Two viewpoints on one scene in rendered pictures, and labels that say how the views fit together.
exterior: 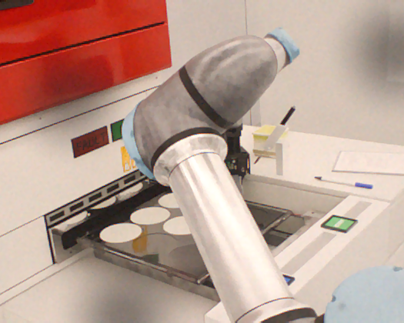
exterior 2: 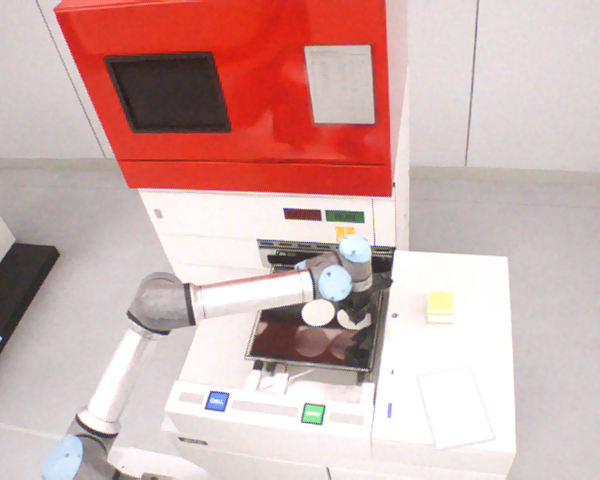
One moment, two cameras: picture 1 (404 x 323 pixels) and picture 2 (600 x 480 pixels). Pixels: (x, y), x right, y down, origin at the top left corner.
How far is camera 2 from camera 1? 1.51 m
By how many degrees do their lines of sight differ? 57
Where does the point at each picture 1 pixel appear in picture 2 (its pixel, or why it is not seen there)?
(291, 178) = (386, 352)
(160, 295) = not seen: hidden behind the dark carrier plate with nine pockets
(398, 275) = (60, 456)
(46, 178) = (259, 221)
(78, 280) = not seen: hidden behind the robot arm
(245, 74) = (145, 317)
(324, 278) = (250, 427)
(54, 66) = (250, 171)
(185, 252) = (278, 332)
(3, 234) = (224, 236)
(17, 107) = (218, 185)
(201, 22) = not seen: outside the picture
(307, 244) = (274, 404)
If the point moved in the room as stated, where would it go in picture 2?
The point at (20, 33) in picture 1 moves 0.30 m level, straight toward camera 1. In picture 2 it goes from (220, 147) to (127, 206)
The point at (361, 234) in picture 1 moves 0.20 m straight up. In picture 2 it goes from (309, 433) to (299, 395)
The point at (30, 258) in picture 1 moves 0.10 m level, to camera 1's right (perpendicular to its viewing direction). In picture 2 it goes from (244, 255) to (258, 272)
